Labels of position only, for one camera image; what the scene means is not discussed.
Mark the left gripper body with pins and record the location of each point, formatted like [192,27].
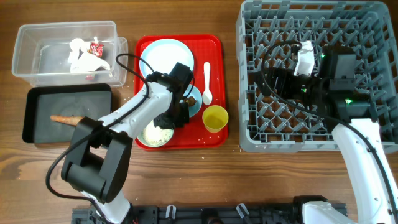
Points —
[175,116]

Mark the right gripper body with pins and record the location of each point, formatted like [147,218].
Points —
[305,88]

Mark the brown mushroom piece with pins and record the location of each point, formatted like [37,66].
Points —
[191,101]

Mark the small light blue plate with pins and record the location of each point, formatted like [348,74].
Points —
[193,91]

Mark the light green bowl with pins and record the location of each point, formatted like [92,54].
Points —
[146,141]

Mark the white plastic spoon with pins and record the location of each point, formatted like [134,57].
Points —
[207,95]

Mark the yellow plastic cup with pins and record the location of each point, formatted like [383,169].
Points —
[215,118]

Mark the red snack wrapper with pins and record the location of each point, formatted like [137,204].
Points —
[96,49]

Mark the white napkin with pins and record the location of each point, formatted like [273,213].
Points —
[84,60]

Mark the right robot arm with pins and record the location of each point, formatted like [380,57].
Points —
[350,117]

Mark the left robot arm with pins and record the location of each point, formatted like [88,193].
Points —
[98,164]

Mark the black food waste tray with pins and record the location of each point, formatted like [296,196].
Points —
[93,101]

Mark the grey dishwasher rack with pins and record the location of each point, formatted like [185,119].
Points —
[262,30]

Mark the clear plastic waste bin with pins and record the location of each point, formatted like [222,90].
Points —
[43,56]

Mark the red serving tray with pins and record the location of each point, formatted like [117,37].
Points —
[205,48]

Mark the large light blue plate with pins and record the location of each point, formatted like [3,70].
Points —
[162,55]

